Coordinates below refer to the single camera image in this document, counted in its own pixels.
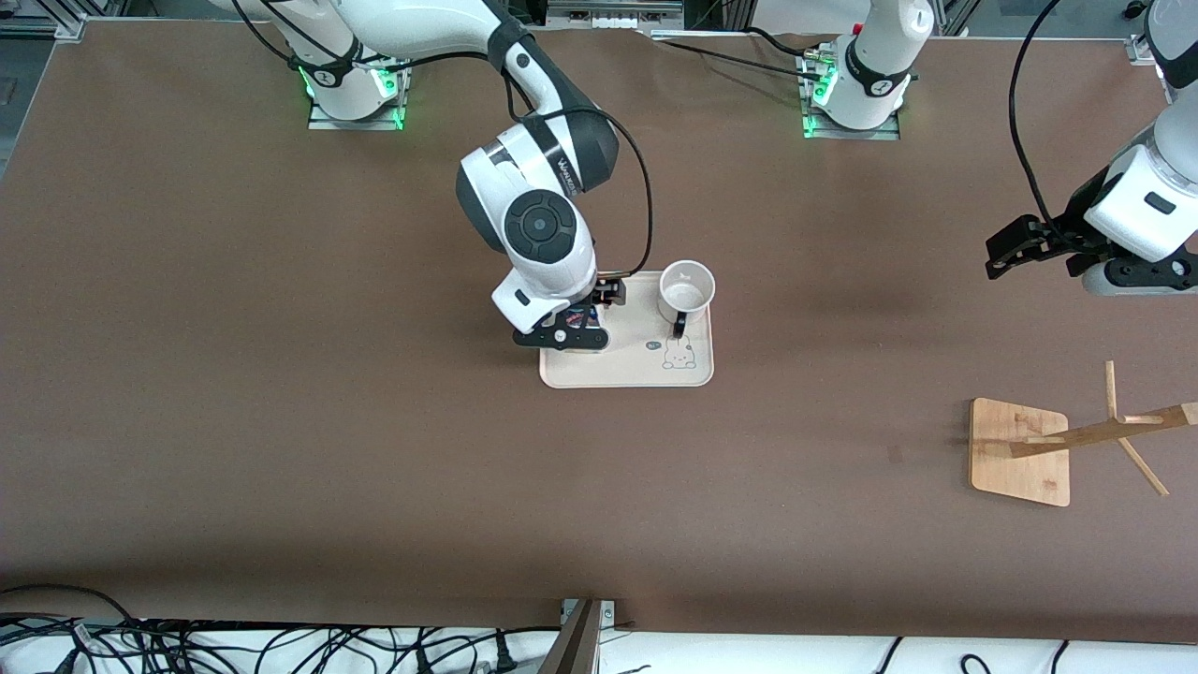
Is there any short black table cable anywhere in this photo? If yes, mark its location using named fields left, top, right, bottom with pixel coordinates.
left=744, top=25, right=825, bottom=61

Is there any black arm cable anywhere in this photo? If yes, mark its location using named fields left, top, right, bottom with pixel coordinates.
left=1008, top=0, right=1073, bottom=235
left=229, top=0, right=655, bottom=310

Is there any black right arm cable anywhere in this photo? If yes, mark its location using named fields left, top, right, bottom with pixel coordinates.
left=229, top=0, right=655, bottom=310

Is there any wooden mug tree stand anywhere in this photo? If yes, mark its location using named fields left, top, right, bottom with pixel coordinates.
left=968, top=360, right=1198, bottom=508

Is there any beige rabbit print tray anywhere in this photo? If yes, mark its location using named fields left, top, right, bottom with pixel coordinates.
left=539, top=271, right=716, bottom=389

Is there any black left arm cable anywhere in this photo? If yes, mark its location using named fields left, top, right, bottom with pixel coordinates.
left=1008, top=0, right=1073, bottom=235

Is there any long black table cable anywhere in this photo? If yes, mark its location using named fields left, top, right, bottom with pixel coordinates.
left=650, top=36, right=826, bottom=83

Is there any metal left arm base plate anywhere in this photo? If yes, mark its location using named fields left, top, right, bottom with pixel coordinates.
left=802, top=108, right=902, bottom=142

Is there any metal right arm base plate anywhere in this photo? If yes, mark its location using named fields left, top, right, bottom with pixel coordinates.
left=308, top=92, right=406, bottom=131

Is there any black looped floor cable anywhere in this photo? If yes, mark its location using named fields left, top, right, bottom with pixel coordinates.
left=0, top=584, right=143, bottom=656

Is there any aluminium profile post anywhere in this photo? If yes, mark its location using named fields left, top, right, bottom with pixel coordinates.
left=538, top=599, right=617, bottom=674

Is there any aluminium corner frame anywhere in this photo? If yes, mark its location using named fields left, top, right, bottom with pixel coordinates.
left=0, top=0, right=90, bottom=41

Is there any brown table cover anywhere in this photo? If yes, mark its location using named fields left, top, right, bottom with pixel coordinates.
left=0, top=19, right=1198, bottom=647

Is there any grey metal equipment rail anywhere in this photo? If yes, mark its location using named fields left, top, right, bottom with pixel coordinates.
left=547, top=0, right=685, bottom=30

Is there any blue white milk carton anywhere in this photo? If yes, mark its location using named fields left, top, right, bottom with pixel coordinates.
left=559, top=301, right=606, bottom=357

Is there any white smiley mug black handle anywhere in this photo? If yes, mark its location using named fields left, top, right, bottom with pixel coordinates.
left=658, top=259, right=718, bottom=340

